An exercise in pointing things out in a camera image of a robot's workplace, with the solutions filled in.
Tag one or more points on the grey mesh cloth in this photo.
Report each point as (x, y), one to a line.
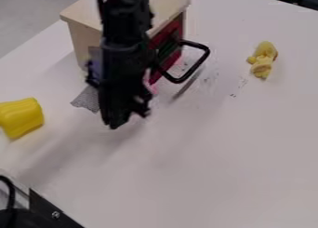
(87, 100)

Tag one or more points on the yellow ridged toy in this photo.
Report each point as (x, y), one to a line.
(20, 116)

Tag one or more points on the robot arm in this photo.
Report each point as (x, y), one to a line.
(123, 17)

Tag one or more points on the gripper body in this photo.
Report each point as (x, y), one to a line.
(122, 83)

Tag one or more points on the purple toy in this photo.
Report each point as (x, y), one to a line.
(93, 71)

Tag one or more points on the yellow plush toy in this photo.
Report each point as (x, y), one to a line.
(263, 59)

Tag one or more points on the pink toy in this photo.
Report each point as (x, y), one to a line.
(153, 88)

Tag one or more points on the wooden cabinet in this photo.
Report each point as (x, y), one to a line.
(82, 24)

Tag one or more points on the black mount bracket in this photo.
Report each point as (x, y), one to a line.
(39, 214)

